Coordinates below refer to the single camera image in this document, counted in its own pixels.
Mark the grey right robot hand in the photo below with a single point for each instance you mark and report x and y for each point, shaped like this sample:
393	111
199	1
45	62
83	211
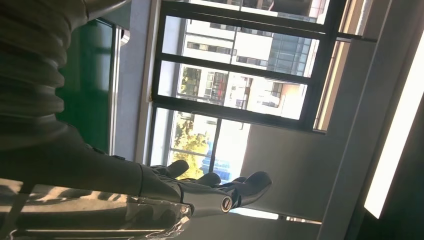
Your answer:
82	172

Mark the green partition panel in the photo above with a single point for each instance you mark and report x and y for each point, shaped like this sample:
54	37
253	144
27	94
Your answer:
86	82

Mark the green leafy tree outside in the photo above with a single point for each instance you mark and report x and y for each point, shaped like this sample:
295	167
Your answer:
188	142

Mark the ribbed grey right arm sleeve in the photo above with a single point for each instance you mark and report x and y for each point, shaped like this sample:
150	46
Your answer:
30	66

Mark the black framed window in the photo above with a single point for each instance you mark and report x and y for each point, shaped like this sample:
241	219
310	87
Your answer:
232	68

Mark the grey roller blind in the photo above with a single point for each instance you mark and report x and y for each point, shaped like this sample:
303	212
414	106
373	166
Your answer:
291	165

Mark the pale building outside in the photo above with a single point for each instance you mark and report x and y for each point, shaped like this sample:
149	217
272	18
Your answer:
251	43

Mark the beige window side trim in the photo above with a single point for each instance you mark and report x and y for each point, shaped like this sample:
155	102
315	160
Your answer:
331	92

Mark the long ceiling light strip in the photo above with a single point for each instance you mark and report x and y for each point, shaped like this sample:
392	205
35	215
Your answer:
394	132

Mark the silver metal panel post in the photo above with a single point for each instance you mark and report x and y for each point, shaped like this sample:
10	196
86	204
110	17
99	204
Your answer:
114	99

